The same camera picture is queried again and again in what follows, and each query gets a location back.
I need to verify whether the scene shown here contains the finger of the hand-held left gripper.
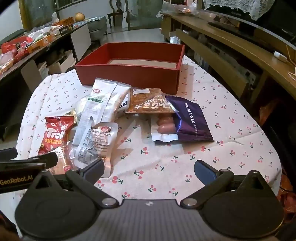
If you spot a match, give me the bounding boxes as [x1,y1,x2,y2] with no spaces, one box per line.
[0,148,18,161]
[0,152,58,167]

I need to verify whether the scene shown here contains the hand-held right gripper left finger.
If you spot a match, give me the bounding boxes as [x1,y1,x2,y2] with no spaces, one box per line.
[28,159,119,208]

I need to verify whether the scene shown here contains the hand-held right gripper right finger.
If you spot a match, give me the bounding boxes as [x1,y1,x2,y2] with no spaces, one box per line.
[180,159,277,208]

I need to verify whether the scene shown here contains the clear silver snack packet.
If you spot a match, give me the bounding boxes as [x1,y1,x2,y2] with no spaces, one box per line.
[74,122,119,179]

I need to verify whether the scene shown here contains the red gummy candy packet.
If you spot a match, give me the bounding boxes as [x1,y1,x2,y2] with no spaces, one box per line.
[38,116,77,174]

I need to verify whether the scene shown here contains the purple wafer biscuit packet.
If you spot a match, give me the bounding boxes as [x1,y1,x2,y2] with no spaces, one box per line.
[165,95,214,142]

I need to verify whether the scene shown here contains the clear pink sausage packet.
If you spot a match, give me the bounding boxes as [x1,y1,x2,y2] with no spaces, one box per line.
[150,113,179,144]

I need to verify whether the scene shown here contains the white translucent snack packet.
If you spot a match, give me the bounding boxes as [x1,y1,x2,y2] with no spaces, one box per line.
[72,77,131,149]

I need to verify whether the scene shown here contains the white wafer packet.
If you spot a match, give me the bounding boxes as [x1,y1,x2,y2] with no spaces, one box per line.
[114,89,132,121]

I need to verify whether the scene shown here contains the brown snack packet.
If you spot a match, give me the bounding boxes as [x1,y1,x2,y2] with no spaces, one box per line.
[125,88,177,114]

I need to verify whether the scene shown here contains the red cardboard box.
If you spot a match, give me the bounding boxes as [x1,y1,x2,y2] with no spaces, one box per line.
[74,43,185,96]

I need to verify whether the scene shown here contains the cherry print tablecloth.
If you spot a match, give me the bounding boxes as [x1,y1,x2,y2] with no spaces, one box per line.
[13,53,281,209]

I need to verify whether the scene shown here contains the white storage box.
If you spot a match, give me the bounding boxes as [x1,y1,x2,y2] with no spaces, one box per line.
[47,50,77,75]

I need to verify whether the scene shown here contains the red snack packets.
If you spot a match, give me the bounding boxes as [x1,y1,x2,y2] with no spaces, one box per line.
[1,37,29,63]

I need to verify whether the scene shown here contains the dark side table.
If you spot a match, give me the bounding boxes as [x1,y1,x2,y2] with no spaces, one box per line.
[0,22,92,93]

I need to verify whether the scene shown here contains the orange snack box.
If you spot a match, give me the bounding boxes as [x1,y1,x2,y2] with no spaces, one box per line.
[26,35,56,52]

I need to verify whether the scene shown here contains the white cabinet door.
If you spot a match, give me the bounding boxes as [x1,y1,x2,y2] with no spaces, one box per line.
[70,24,92,61]

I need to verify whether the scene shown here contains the wooden tv cabinet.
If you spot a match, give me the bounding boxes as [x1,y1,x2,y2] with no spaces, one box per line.
[161,9,296,103]

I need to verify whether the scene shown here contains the black labelled snack box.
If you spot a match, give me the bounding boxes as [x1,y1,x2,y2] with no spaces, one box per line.
[59,24,74,36]

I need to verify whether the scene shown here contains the grey sofa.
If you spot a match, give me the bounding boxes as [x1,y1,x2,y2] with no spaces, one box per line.
[87,16,107,41]

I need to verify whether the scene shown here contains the wooden chair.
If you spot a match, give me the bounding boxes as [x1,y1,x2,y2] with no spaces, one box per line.
[107,0,126,29]

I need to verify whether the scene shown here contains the black television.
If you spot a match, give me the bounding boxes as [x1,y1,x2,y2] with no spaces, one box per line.
[201,0,296,48]

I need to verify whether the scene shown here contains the white lace cloth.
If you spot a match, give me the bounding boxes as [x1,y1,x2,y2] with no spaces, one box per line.
[203,0,269,21]

